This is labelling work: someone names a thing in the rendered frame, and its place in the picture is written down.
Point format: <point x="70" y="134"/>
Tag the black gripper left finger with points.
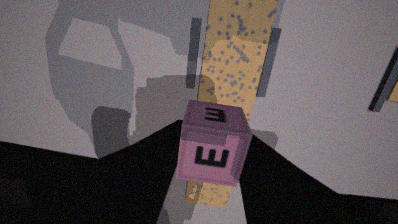
<point x="128" y="186"/>

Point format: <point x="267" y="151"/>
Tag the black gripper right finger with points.
<point x="275" y="191"/>

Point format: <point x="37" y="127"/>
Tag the pink labelled cube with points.
<point x="214" y="143"/>

